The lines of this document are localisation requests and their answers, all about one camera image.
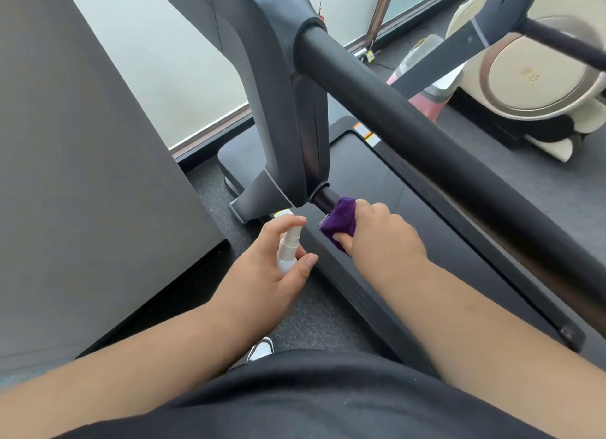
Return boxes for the white spray bottle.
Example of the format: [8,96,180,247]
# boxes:
[276,224,304,275]

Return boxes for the black shirt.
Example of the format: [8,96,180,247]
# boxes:
[52,348,555,439]

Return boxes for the grey treadmill base with uprights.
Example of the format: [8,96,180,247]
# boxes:
[217,19,606,378]

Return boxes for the person's left sneaker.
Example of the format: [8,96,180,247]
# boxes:
[246,337,275,363]

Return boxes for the person's right hand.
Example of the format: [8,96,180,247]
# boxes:
[333,198,432,288]

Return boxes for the person's left hand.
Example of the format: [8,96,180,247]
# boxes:
[206,213,320,349]

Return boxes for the purple microfibre cloth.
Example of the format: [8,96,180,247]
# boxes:
[318,196,359,255]

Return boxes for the person's right forearm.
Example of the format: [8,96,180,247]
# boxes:
[374,258,606,439]

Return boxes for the black treadmill handrail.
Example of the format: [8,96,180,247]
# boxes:
[516,16,606,73]
[293,19,606,340]

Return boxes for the person's left forearm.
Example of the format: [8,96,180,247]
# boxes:
[0,303,266,421]

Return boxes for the white plastic tub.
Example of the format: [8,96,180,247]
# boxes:
[395,33,467,99]

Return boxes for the beige upholstered chair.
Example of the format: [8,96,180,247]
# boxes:
[444,0,606,164]

